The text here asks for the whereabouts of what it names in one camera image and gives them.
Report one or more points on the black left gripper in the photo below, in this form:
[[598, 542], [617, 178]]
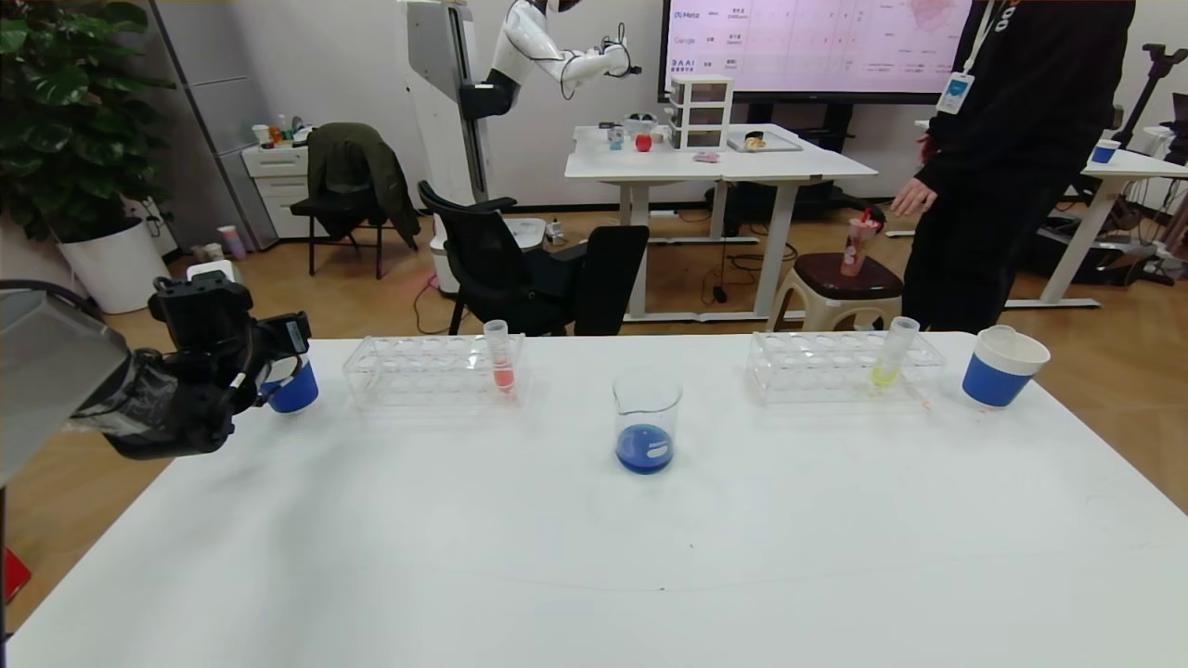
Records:
[[296, 336]]

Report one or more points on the red pigment test tube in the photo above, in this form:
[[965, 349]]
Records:
[[1000, 332], [504, 375]]

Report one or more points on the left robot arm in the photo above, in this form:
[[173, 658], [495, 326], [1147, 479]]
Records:
[[56, 371]]

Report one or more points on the clear acrylic test tube rack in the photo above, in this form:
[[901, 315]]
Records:
[[427, 373], [826, 367]]

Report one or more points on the clear glass beaker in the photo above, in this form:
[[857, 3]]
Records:
[[645, 450]]

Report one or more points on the yellow pigment test tube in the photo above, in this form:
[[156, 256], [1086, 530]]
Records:
[[884, 373]]

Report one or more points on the bare person hand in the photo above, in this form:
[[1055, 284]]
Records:
[[917, 198]]

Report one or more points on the blue white paper cup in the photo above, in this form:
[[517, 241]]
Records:
[[993, 380], [299, 394]]

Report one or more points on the small white cup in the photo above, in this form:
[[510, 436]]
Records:
[[213, 252]]

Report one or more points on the purple stacked cups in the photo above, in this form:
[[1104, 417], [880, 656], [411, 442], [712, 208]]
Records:
[[232, 243]]

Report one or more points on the black four-leg chair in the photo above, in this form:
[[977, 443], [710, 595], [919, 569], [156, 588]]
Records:
[[318, 208]]

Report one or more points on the white drawer cabinet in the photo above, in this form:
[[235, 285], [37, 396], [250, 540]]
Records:
[[277, 182]]

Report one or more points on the dark green jacket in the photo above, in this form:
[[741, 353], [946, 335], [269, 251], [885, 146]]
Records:
[[355, 173]]

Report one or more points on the black office chair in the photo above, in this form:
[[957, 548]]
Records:
[[520, 276]]

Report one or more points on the white humanoid robot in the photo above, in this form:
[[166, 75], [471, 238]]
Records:
[[445, 91]]

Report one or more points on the green plant in white pot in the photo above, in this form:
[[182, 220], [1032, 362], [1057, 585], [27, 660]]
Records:
[[65, 109]]

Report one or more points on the red box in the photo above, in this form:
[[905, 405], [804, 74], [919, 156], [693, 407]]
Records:
[[9, 575]]

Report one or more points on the small light blue cup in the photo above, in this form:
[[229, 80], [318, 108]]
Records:
[[615, 139]]

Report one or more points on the white bowl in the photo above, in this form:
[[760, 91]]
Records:
[[640, 124]]

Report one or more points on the white double desk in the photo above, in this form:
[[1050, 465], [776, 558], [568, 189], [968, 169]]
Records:
[[668, 165]]

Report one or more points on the white drawer organizer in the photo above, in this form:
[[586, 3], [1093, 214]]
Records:
[[701, 113]]

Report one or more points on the grey tray with food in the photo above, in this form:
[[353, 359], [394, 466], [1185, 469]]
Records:
[[766, 143]]

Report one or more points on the brown-top plastic stool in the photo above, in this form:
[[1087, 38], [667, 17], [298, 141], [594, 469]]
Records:
[[840, 276]]

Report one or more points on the pink drink cup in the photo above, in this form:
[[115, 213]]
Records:
[[854, 252]]

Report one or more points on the large black-framed display screen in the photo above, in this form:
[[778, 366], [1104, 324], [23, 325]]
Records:
[[817, 54]]

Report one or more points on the blue white name badge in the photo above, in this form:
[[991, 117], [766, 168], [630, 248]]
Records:
[[955, 93]]

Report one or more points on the person in black clothes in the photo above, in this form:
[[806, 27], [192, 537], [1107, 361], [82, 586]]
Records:
[[1021, 139]]

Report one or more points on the small blue paper cup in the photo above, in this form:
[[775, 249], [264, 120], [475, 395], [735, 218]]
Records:
[[1104, 152]]

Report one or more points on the white single desk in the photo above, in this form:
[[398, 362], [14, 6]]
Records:
[[1142, 165]]

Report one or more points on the black tripod stand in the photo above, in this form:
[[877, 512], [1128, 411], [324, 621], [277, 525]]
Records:
[[1155, 80]]

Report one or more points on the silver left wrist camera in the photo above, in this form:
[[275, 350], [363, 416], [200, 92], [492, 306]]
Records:
[[212, 272]]

